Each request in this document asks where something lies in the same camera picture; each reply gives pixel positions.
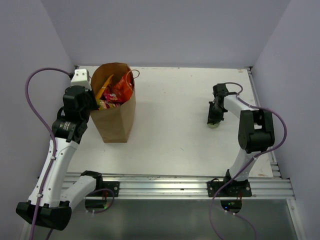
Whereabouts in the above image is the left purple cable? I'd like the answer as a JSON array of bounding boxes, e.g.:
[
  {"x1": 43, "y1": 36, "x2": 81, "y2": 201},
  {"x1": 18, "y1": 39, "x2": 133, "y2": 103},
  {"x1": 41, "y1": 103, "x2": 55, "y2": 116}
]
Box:
[{"x1": 25, "y1": 67, "x2": 74, "y2": 240}]

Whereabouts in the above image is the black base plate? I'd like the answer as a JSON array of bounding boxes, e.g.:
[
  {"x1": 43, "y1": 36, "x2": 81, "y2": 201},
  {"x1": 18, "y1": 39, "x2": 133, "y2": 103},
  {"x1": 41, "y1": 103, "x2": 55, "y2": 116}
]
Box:
[
  {"x1": 84, "y1": 181, "x2": 120, "y2": 198},
  {"x1": 206, "y1": 178, "x2": 252, "y2": 198}
]

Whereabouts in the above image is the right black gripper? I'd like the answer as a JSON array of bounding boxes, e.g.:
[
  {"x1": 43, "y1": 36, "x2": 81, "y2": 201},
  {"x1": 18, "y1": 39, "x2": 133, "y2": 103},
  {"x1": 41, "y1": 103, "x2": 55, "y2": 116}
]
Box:
[{"x1": 207, "y1": 101, "x2": 225, "y2": 125}]

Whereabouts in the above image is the colourful fruit candy packet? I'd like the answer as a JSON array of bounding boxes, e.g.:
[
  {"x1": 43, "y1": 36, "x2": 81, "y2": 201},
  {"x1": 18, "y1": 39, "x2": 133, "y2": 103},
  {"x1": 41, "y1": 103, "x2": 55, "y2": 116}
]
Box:
[{"x1": 96, "y1": 99, "x2": 121, "y2": 111}]

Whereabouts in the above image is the pink silver chips bag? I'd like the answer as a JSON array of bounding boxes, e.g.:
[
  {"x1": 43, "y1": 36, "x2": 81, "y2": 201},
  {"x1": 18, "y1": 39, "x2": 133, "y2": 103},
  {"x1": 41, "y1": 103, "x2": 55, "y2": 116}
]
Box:
[{"x1": 103, "y1": 92, "x2": 124, "y2": 103}]

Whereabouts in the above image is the cassava chips bag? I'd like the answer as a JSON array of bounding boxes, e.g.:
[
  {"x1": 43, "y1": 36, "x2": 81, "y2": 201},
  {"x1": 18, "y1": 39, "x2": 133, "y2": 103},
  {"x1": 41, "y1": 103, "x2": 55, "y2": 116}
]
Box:
[{"x1": 110, "y1": 70, "x2": 134, "y2": 103}]

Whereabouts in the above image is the orange Kettle chips bag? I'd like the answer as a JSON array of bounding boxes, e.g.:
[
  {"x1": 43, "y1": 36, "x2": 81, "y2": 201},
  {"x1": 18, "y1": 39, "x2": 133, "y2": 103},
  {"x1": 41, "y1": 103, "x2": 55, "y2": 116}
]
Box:
[{"x1": 95, "y1": 74, "x2": 114, "y2": 100}]

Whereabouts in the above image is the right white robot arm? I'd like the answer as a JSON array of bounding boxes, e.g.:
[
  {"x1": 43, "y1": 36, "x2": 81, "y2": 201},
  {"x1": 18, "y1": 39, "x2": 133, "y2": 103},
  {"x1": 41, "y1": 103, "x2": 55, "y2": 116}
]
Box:
[{"x1": 207, "y1": 83, "x2": 275, "y2": 197}]

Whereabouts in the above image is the brown paper bag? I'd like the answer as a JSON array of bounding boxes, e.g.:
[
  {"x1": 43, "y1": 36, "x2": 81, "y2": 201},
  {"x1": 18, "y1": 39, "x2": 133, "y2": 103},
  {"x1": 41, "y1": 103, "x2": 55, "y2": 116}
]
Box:
[{"x1": 90, "y1": 62, "x2": 136, "y2": 143}]

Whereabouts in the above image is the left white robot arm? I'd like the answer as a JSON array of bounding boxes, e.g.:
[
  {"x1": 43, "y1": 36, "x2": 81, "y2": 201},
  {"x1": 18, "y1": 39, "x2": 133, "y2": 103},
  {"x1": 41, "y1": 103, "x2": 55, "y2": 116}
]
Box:
[{"x1": 16, "y1": 85, "x2": 104, "y2": 231}]

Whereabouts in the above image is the aluminium extrusion rail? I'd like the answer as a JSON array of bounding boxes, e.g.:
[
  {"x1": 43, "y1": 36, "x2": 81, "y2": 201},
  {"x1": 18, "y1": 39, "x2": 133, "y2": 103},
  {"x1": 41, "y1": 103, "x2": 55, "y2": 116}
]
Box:
[{"x1": 62, "y1": 172, "x2": 296, "y2": 201}]

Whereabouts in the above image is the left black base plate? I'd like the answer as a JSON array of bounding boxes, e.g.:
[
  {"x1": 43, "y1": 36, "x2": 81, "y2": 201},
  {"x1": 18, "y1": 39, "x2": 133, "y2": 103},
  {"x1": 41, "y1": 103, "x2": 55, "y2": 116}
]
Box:
[{"x1": 84, "y1": 181, "x2": 120, "y2": 198}]

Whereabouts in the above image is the small green candy packet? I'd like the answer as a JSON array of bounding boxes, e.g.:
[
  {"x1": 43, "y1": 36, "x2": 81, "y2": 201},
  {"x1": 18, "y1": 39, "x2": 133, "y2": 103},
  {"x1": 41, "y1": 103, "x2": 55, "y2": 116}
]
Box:
[{"x1": 207, "y1": 122, "x2": 220, "y2": 129}]

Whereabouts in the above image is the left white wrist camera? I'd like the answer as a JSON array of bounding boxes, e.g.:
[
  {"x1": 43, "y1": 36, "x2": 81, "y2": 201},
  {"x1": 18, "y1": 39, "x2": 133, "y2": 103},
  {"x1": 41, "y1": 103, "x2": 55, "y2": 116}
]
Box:
[{"x1": 70, "y1": 68, "x2": 92, "y2": 90}]

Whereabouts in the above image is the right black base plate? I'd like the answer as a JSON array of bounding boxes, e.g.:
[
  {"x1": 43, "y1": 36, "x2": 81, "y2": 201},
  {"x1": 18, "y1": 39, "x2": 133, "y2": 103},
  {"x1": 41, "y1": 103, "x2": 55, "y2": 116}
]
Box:
[{"x1": 206, "y1": 178, "x2": 252, "y2": 198}]

